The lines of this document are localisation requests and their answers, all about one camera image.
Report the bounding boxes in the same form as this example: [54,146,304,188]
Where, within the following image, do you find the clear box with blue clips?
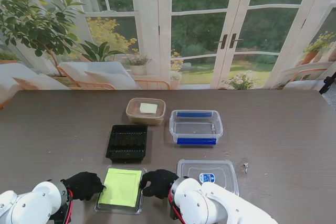
[169,109,224,146]

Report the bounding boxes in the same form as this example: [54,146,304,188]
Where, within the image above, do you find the clear lid with blue label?
[176,158,240,197]

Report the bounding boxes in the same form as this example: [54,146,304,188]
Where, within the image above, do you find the black plastic tray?
[105,124,148,164]

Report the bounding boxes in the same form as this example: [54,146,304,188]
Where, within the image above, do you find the clear lid with green label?
[93,165,148,215]

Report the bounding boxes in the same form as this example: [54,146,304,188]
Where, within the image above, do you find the red cable on right arm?
[167,188,184,222]

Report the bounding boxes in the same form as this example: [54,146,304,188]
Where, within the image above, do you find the clear lid with white label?
[125,98,166,119]

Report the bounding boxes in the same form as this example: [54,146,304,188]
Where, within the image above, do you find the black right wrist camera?
[170,204,182,221]

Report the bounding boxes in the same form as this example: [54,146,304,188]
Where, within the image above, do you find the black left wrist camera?
[51,202,70,224]

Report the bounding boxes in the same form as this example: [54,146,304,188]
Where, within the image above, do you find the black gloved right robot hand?
[140,169,180,200]

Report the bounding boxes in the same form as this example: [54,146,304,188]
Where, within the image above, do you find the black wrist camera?
[51,202,70,224]
[170,204,182,221]

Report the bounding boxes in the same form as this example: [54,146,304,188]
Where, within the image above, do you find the black tripod stand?
[319,76,336,95]

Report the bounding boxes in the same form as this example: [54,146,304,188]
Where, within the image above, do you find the printed garden backdrop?
[0,0,336,91]

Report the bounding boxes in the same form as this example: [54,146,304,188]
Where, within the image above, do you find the brown kraft paper container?
[125,98,166,126]

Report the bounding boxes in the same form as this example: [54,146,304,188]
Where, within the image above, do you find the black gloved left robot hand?
[61,171,107,201]

